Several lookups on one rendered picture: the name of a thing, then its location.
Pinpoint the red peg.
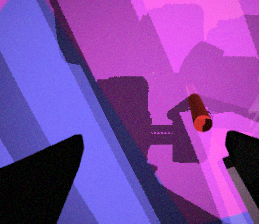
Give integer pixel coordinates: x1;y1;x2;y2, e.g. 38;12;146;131
188;93;213;133

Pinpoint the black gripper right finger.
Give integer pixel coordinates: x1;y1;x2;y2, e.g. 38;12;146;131
224;130;259;210

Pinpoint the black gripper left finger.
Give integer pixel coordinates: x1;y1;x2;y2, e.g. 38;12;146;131
0;134;85;224

